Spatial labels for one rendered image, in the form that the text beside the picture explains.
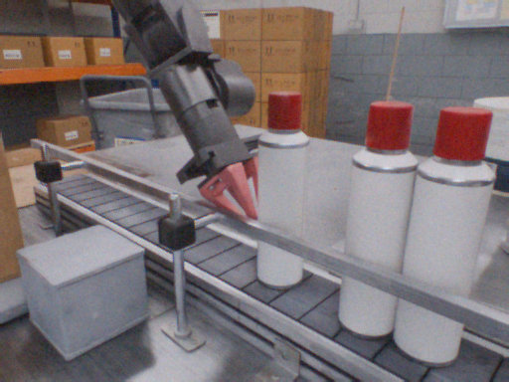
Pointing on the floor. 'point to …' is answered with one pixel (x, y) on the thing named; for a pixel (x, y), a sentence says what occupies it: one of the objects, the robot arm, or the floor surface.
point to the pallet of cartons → (277, 57)
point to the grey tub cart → (127, 114)
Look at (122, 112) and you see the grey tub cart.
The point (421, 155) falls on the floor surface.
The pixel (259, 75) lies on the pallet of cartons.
